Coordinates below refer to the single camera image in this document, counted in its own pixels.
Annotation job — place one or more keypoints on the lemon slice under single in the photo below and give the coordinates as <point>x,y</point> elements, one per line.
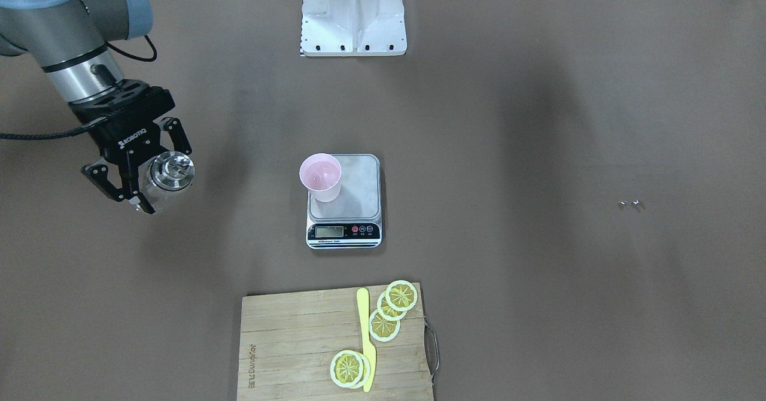
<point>366,371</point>

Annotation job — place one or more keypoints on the clear glass sauce bottle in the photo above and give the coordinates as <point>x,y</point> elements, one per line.
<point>164,178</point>

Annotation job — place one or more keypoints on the silver digital kitchen scale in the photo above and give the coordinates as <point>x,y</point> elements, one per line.
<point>354,218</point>

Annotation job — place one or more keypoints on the bamboo cutting board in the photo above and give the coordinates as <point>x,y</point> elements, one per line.
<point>287,342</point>

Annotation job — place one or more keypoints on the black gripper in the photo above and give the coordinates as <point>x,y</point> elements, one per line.
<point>133,145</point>

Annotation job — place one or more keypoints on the lemon slice top single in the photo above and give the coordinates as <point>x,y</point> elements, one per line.
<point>345,369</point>

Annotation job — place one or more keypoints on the lemon slice far end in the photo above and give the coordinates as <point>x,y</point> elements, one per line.
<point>401,295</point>

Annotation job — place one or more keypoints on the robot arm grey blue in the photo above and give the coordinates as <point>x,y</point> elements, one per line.
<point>72,42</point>

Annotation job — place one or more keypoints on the lemon slice middle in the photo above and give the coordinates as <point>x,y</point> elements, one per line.
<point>386,311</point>

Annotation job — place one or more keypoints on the pink plastic cup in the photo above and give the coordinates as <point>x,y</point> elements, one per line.
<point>321,175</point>

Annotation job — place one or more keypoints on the yellow plastic knife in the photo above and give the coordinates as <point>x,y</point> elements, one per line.
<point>368,349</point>

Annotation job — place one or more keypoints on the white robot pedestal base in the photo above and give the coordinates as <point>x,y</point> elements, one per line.
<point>353,28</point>

